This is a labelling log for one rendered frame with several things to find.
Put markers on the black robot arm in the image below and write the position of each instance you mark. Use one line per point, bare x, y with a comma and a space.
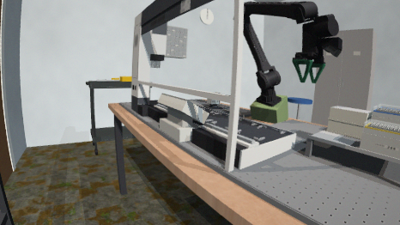
324, 26

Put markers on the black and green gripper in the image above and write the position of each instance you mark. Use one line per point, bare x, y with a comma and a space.
312, 57

